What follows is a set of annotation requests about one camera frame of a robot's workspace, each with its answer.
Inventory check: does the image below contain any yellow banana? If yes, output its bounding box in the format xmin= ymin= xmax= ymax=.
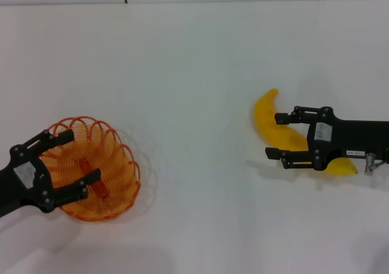
xmin=252 ymin=87 xmax=359 ymax=177

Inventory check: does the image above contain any orange wire basket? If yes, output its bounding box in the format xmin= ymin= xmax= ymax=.
xmin=38 ymin=115 xmax=142 ymax=223

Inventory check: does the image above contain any grey right gripper cable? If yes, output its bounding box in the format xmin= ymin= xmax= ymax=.
xmin=363 ymin=152 xmax=389 ymax=176

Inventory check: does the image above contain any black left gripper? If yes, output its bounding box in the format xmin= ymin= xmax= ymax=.
xmin=0 ymin=129 xmax=102 ymax=219

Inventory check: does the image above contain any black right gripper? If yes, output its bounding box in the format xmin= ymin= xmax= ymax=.
xmin=264 ymin=105 xmax=389 ymax=171

